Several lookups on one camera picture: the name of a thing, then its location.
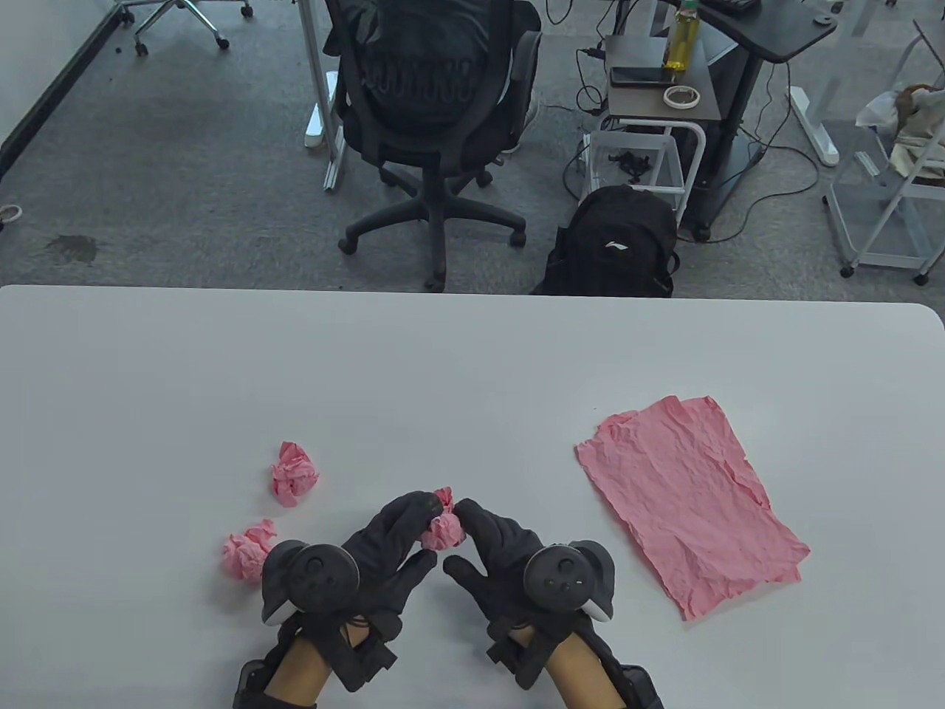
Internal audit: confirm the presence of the black standing desk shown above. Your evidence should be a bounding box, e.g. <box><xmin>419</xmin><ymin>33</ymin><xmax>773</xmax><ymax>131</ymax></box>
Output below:
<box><xmin>676</xmin><ymin>0</ymin><xmax>839</xmax><ymax>244</ymax></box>

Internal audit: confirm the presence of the black phone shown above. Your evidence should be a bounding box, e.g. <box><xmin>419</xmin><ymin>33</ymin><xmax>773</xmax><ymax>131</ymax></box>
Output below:
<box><xmin>610</xmin><ymin>66</ymin><xmax>676</xmax><ymax>89</ymax></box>

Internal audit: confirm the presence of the white wheeled rack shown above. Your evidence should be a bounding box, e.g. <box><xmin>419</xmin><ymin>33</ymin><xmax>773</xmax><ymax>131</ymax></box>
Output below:
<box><xmin>823</xmin><ymin>18</ymin><xmax>945</xmax><ymax>285</ymax></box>

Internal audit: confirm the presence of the person's right forearm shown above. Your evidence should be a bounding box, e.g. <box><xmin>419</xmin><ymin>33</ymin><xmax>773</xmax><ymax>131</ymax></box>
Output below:
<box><xmin>546</xmin><ymin>628</ymin><xmax>628</xmax><ymax>709</ymax></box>

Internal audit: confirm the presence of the beige cloth bundle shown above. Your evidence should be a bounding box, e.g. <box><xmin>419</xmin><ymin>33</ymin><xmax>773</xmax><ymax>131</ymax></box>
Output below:
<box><xmin>890</xmin><ymin>85</ymin><xmax>945</xmax><ymax>182</ymax></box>

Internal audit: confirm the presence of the small black gadget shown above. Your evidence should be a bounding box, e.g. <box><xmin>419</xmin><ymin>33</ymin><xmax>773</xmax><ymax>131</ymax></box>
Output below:
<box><xmin>607</xmin><ymin>150</ymin><xmax>654</xmax><ymax>185</ymax></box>

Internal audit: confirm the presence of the black backpack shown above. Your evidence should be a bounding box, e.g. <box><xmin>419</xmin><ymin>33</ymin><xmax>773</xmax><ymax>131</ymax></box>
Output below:
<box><xmin>533</xmin><ymin>185</ymin><xmax>680</xmax><ymax>298</ymax></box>

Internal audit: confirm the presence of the white desk foot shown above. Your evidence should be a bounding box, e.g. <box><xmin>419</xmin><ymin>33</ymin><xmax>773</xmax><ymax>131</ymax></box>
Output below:
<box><xmin>788</xmin><ymin>85</ymin><xmax>841</xmax><ymax>167</ymax></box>

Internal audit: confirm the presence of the swivel chair with chrome base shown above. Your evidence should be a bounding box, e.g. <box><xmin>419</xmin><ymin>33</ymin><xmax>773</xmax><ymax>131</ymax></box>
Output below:
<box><xmin>114</xmin><ymin>0</ymin><xmax>254</xmax><ymax>56</ymax></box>

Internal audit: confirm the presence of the person's right hand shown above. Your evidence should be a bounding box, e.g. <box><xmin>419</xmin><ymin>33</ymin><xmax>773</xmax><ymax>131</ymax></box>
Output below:
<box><xmin>443</xmin><ymin>499</ymin><xmax>549</xmax><ymax>637</ymax></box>

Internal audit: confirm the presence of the person's left forearm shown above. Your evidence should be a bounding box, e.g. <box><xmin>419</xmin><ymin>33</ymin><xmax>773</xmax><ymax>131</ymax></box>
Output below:
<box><xmin>262</xmin><ymin>635</ymin><xmax>333</xmax><ymax>709</ymax></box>

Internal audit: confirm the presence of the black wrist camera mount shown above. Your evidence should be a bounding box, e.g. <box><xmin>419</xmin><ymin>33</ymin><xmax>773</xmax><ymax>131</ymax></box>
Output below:
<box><xmin>485</xmin><ymin>624</ymin><xmax>551</xmax><ymax>690</ymax></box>
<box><xmin>325</xmin><ymin>619</ymin><xmax>397</xmax><ymax>693</ymax></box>

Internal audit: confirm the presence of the white plastic bag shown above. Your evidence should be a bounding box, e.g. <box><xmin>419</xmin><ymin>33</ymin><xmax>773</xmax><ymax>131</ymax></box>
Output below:
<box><xmin>855</xmin><ymin>89</ymin><xmax>905</xmax><ymax>130</ymax></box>

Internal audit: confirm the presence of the person's left hand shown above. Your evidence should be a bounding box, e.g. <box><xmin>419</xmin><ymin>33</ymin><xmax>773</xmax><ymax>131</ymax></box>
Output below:
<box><xmin>346</xmin><ymin>491</ymin><xmax>445</xmax><ymax>645</ymax></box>

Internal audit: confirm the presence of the black plug cable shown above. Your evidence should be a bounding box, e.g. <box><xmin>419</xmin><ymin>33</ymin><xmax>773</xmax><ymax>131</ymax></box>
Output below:
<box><xmin>574</xmin><ymin>44</ymin><xmax>612</xmax><ymax>115</ymax></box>

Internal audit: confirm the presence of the black mesh office chair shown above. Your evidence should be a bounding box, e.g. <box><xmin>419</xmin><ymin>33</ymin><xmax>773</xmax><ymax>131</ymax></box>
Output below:
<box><xmin>323</xmin><ymin>0</ymin><xmax>543</xmax><ymax>292</ymax></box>

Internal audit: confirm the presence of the black floor cable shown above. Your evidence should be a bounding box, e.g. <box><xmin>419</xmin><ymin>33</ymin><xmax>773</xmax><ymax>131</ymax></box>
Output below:
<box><xmin>694</xmin><ymin>63</ymin><xmax>822</xmax><ymax>244</ymax></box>

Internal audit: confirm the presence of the white desk leg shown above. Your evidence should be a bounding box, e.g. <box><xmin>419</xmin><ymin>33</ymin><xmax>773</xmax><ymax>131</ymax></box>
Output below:
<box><xmin>295</xmin><ymin>0</ymin><xmax>348</xmax><ymax>191</ymax></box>

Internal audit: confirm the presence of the grey side table white frame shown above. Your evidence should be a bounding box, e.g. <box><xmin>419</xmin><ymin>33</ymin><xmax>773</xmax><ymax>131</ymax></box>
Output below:
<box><xmin>583</xmin><ymin>33</ymin><xmax>721</xmax><ymax>222</ymax></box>

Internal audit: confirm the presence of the yellow drink bottle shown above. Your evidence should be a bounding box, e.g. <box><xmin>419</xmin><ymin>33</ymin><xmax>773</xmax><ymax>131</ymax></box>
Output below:
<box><xmin>662</xmin><ymin>0</ymin><xmax>701</xmax><ymax>75</ymax></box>

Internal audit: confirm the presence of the black white handheld controller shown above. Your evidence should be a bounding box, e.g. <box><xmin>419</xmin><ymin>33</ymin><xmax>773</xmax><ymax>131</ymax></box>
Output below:
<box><xmin>523</xmin><ymin>541</ymin><xmax>617</xmax><ymax>623</ymax></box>
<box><xmin>262</xmin><ymin>539</ymin><xmax>362</xmax><ymax>627</ymax></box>

